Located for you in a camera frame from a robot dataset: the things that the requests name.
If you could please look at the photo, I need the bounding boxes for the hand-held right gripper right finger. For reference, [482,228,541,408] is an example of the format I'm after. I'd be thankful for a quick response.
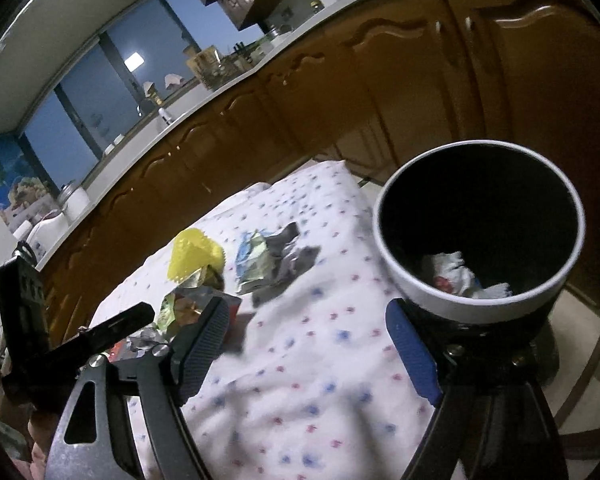
[386,298,572,480]

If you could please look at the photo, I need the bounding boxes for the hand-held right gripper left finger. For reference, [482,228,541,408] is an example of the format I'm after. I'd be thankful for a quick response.
[45,299,231,480]

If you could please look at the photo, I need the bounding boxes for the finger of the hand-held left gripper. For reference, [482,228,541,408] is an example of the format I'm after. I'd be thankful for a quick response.
[77,302,156,361]

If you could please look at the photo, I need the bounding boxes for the silver green snack wrapper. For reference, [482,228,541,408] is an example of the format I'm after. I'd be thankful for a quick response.
[107,280,243,361]

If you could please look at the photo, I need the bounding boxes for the white round bin black inside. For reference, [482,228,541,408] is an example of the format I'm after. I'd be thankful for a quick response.
[372,139,587,343]

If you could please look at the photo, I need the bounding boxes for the yellow foam fruit net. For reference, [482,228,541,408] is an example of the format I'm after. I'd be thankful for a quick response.
[166,227,226,286]

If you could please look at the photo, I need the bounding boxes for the white green snack wrapper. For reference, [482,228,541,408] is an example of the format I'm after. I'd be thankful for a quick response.
[235,230,282,296]

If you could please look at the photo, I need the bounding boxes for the white countertop appliance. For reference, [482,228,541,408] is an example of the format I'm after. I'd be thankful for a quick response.
[12,212,68,261]

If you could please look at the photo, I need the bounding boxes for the crumpled white wrapper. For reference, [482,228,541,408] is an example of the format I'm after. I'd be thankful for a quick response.
[422,251,513,301]

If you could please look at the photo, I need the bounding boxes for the white flower-print cloth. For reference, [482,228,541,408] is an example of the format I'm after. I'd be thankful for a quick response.
[87,159,446,480]

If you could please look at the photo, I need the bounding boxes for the white storage jar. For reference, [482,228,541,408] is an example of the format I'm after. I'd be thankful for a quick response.
[60,182,91,223]

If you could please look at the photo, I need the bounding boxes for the crumpled grey wrapper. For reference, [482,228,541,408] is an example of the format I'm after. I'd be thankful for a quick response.
[267,222,321,281]

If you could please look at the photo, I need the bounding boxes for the white kitchen countertop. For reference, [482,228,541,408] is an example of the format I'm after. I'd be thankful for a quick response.
[30,0,441,271]

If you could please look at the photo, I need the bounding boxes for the kitchen window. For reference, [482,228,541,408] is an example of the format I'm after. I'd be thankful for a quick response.
[22,0,266,181]

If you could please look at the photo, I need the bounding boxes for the brown wooden kitchen cabinets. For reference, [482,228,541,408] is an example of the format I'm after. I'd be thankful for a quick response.
[40,0,600,341]

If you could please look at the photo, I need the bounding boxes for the dish rack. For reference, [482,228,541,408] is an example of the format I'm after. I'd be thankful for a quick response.
[187,45,256,91]

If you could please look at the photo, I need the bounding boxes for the wall poster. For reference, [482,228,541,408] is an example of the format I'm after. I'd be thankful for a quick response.
[0,142,63,233]

